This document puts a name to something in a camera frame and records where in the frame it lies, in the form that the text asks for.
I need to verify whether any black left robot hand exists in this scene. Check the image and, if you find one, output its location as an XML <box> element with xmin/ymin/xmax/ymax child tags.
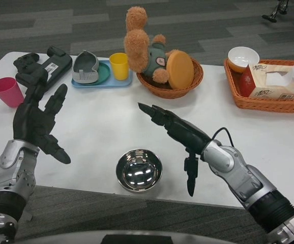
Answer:
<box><xmin>13</xmin><ymin>70</ymin><xmax>72</xmax><ymax>165</ymax></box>

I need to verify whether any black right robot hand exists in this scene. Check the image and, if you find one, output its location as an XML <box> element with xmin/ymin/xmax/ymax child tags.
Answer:
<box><xmin>137</xmin><ymin>102</ymin><xmax>212</xmax><ymax>197</ymax></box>

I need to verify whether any shiny metal bowl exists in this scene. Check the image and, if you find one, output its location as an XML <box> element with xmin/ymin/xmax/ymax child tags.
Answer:
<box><xmin>115</xmin><ymin>149</ymin><xmax>163</xmax><ymax>195</ymax></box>

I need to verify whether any white ceramic bowl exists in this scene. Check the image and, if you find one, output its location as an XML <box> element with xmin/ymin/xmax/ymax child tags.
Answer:
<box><xmin>227</xmin><ymin>46</ymin><xmax>260</xmax><ymax>73</ymax></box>

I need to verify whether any pink plastic cup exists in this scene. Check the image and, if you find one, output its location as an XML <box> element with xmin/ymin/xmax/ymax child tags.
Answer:
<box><xmin>0</xmin><ymin>77</ymin><xmax>25</xmax><ymax>109</ymax></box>

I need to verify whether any round wicker basket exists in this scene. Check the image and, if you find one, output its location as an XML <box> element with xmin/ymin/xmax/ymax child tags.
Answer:
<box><xmin>136</xmin><ymin>56</ymin><xmax>204</xmax><ymax>99</ymax></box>

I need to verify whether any black game controller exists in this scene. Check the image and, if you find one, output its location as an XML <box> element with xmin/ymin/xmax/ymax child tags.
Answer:
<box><xmin>13</xmin><ymin>52</ymin><xmax>40</xmax><ymax>71</ymax></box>

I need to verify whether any orange round disc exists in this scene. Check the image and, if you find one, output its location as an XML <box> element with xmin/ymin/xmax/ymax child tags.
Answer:
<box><xmin>166</xmin><ymin>50</ymin><xmax>195</xmax><ymax>90</ymax></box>

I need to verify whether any black device with barcode label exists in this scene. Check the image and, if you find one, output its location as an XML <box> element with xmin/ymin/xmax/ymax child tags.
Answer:
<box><xmin>15</xmin><ymin>45</ymin><xmax>73</xmax><ymax>91</ymax></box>

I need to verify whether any grey slip-on shoe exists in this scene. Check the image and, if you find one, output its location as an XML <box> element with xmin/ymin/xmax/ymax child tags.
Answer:
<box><xmin>72</xmin><ymin>50</ymin><xmax>100</xmax><ymax>84</ymax></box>

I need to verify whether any light blue plastic tray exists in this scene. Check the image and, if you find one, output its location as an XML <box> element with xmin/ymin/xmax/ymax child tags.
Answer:
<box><xmin>71</xmin><ymin>59</ymin><xmax>134</xmax><ymax>89</ymax></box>

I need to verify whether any rectangular wicker basket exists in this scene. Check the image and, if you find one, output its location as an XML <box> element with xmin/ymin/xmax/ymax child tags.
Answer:
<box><xmin>223</xmin><ymin>58</ymin><xmax>294</xmax><ymax>114</ymax></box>

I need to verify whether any green round plate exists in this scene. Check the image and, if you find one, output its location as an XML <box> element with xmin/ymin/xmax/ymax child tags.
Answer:
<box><xmin>91</xmin><ymin>60</ymin><xmax>111</xmax><ymax>84</ymax></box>

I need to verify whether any beige tissue box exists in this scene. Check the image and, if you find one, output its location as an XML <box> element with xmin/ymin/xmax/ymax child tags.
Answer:
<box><xmin>239</xmin><ymin>63</ymin><xmax>294</xmax><ymax>100</ymax></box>

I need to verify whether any yellow plastic cup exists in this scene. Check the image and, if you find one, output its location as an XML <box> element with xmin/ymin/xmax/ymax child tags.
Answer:
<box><xmin>109</xmin><ymin>52</ymin><xmax>130</xmax><ymax>81</ymax></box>

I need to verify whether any brown teddy bear green shirt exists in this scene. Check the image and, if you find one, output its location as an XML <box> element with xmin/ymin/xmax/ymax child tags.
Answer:
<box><xmin>124</xmin><ymin>6</ymin><xmax>174</xmax><ymax>84</ymax></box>

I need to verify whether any silver robot chest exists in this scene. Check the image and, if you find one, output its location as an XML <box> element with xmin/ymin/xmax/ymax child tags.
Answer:
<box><xmin>17</xmin><ymin>230</ymin><xmax>267</xmax><ymax>244</ymax></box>

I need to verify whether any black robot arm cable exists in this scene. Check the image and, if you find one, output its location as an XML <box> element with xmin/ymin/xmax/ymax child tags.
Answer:
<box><xmin>212</xmin><ymin>127</ymin><xmax>236</xmax><ymax>147</ymax></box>

